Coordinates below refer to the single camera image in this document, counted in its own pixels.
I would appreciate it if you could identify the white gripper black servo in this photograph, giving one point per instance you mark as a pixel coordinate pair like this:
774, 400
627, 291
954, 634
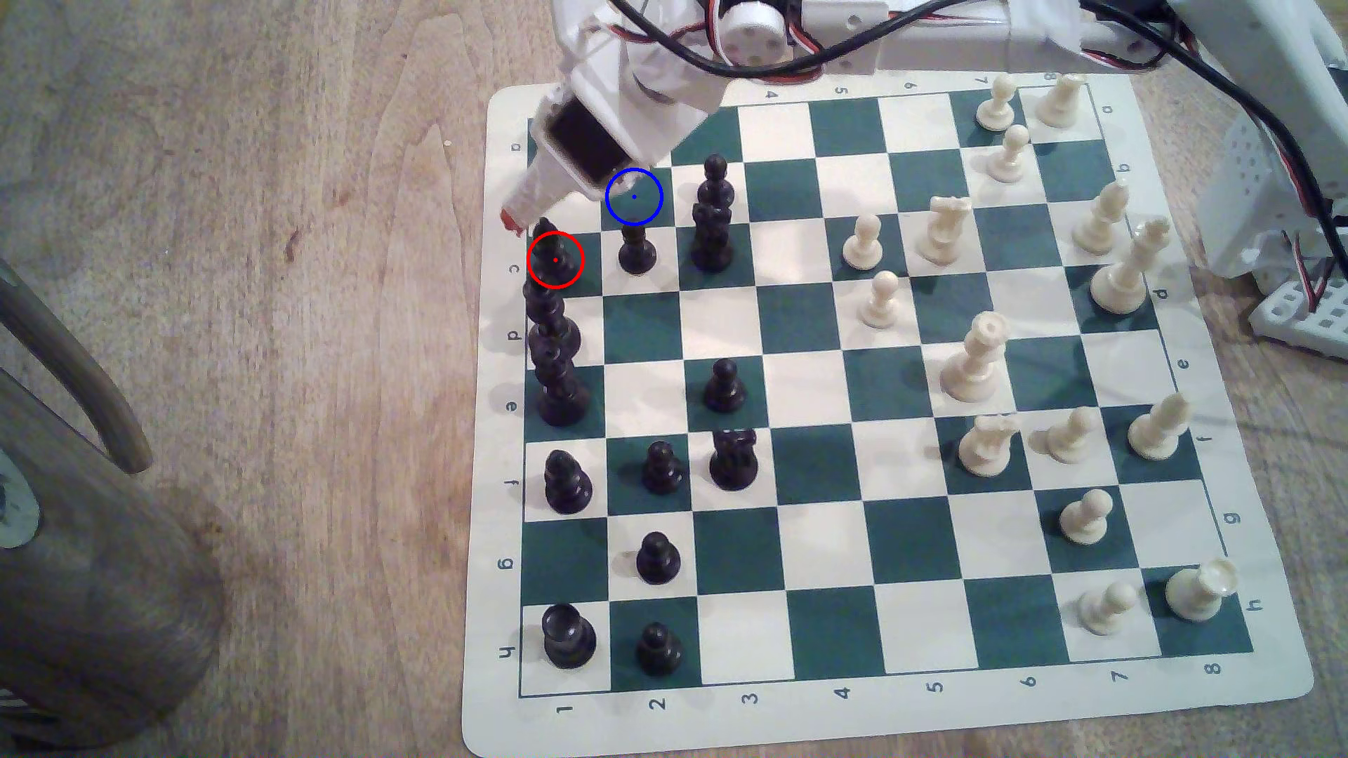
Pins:
544, 188

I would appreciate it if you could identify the black chess bishop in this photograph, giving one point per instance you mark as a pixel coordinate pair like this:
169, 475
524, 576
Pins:
555, 258
568, 486

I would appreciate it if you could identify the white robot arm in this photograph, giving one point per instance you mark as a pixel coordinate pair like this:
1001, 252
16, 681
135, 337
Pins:
948, 42

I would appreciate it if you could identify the black chess pawn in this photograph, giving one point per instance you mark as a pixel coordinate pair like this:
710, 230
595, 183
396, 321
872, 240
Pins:
637, 253
662, 472
659, 653
716, 184
725, 390
658, 561

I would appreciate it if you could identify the black chess queen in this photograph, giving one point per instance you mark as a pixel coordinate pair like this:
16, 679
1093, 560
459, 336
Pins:
550, 326

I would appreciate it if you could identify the black chess knight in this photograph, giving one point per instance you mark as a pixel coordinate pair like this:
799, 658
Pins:
733, 463
712, 242

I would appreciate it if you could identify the black chess king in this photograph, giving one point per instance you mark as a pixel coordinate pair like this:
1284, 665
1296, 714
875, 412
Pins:
561, 395

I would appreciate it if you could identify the green white chess mat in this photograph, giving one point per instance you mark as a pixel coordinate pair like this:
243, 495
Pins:
806, 390

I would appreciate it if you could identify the white chess pawn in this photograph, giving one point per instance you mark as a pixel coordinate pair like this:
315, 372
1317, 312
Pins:
1086, 520
864, 245
880, 303
1071, 438
1108, 611
996, 105
1010, 158

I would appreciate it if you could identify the white chess knight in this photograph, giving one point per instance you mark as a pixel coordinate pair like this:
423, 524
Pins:
945, 232
987, 447

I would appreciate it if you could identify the black chess rook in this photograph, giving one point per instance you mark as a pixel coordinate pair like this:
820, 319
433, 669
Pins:
569, 638

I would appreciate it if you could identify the white chess rook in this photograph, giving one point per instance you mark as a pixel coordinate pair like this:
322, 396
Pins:
1061, 102
1198, 593

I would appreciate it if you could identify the white chess bishop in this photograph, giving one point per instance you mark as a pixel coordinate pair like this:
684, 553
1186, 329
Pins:
1102, 221
1156, 432

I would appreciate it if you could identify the white queen d8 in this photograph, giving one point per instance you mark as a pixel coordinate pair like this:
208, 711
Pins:
1123, 276

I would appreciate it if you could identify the white breadboard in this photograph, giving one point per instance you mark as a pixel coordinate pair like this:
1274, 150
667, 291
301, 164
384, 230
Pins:
1301, 321

